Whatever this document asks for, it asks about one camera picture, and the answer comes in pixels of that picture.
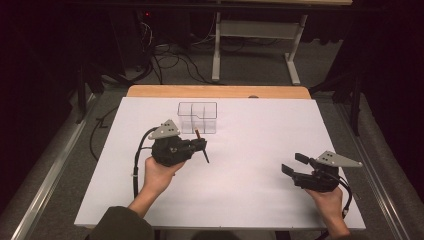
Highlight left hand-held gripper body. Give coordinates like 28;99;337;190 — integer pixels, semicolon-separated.
148;119;195;168

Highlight tangle of floor cables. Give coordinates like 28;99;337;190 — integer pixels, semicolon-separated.
138;19;221;86

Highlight left hand-held gripper black cable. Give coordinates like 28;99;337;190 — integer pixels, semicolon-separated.
132;126;160;201

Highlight black floor cable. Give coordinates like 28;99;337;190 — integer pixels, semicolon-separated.
88;105;120;163

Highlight black tripod stand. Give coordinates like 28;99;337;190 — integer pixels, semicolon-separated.
308;70;364;137
73;61;105;125

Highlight metal floor rail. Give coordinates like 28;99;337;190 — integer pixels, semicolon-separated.
344;133;424;240
10;92;98;240

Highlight clear acrylic pen organizer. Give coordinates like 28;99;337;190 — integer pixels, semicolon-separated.
177;101;218;135

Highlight dark computer tower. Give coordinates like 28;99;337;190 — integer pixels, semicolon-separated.
134;9;192;69

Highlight person's left hand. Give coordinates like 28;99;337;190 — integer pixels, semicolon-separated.
143;156;186;198

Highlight right hand-held gripper black cable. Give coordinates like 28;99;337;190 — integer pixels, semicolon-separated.
328;170;354;219

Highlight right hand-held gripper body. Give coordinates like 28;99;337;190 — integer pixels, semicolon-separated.
292;150;364;194

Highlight wooden table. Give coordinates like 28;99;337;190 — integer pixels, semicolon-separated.
126;84;312;100

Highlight hand-held gripper black cable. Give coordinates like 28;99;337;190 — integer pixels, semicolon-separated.
328;170;354;219
132;126;160;201

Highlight white table board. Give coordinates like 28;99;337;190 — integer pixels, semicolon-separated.
73;96;367;231

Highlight person's right hand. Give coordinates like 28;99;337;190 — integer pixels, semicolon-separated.
304;185;345;218

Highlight white metal desk frame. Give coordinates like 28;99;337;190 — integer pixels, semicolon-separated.
211;11;309;86

